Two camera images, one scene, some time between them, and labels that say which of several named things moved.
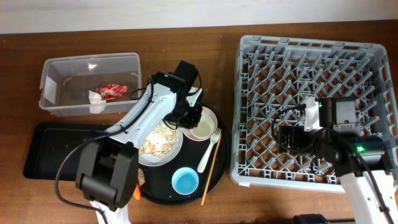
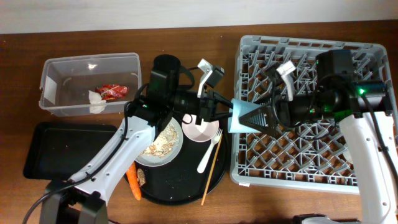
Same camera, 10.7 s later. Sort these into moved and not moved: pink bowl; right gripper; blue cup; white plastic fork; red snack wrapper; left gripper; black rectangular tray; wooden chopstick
Moved: left gripper; right gripper; blue cup
Not moved: wooden chopstick; white plastic fork; pink bowl; black rectangular tray; red snack wrapper
